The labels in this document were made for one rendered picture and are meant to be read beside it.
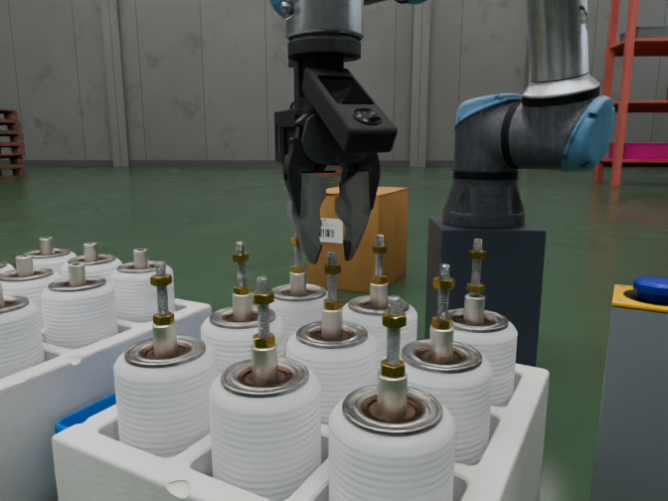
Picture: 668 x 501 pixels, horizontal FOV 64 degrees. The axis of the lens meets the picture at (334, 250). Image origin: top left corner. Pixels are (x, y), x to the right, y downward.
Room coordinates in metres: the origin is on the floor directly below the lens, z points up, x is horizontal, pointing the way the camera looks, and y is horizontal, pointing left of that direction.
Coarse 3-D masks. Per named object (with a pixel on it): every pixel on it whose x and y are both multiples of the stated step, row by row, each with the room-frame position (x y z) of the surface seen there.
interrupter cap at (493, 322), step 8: (448, 312) 0.60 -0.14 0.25; (456, 312) 0.60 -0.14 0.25; (488, 312) 0.60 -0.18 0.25; (456, 320) 0.58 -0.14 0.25; (488, 320) 0.58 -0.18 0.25; (496, 320) 0.57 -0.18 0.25; (504, 320) 0.57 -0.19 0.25; (456, 328) 0.55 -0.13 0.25; (464, 328) 0.55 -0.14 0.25; (472, 328) 0.55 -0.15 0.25; (480, 328) 0.55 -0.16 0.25; (488, 328) 0.55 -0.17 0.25; (496, 328) 0.55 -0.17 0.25; (504, 328) 0.55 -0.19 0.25
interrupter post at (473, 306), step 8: (480, 296) 0.58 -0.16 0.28; (464, 304) 0.58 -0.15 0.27; (472, 304) 0.57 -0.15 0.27; (480, 304) 0.57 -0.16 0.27; (464, 312) 0.58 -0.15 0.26; (472, 312) 0.57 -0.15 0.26; (480, 312) 0.57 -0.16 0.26; (464, 320) 0.58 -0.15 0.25; (472, 320) 0.57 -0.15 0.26; (480, 320) 0.57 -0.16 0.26
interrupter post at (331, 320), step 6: (324, 312) 0.53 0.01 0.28; (330, 312) 0.52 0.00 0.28; (336, 312) 0.53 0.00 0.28; (342, 312) 0.53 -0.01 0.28; (324, 318) 0.53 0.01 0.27; (330, 318) 0.52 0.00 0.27; (336, 318) 0.53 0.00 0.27; (342, 318) 0.53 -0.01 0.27; (324, 324) 0.53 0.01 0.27; (330, 324) 0.52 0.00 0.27; (336, 324) 0.53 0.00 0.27; (342, 324) 0.53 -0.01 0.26; (324, 330) 0.53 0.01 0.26; (330, 330) 0.52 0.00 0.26; (336, 330) 0.53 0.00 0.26; (342, 330) 0.53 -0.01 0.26; (324, 336) 0.53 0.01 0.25; (330, 336) 0.52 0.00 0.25; (336, 336) 0.53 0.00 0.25
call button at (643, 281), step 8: (640, 280) 0.46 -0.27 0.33; (648, 280) 0.46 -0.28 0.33; (656, 280) 0.46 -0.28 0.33; (664, 280) 0.46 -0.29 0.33; (640, 288) 0.45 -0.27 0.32; (648, 288) 0.45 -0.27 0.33; (656, 288) 0.44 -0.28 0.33; (664, 288) 0.44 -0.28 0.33; (640, 296) 0.46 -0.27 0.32; (648, 296) 0.45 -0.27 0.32; (656, 296) 0.45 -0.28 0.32; (664, 296) 0.44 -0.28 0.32
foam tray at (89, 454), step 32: (544, 384) 0.57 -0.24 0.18; (96, 416) 0.50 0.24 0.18; (512, 416) 0.50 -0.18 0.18; (544, 416) 0.59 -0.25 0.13; (64, 448) 0.45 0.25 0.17; (96, 448) 0.44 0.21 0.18; (128, 448) 0.44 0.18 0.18; (192, 448) 0.44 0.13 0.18; (512, 448) 0.44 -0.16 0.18; (64, 480) 0.45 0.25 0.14; (96, 480) 0.43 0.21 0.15; (128, 480) 0.41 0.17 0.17; (160, 480) 0.39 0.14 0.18; (192, 480) 0.39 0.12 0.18; (320, 480) 0.39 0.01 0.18; (480, 480) 0.39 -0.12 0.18; (512, 480) 0.41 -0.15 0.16
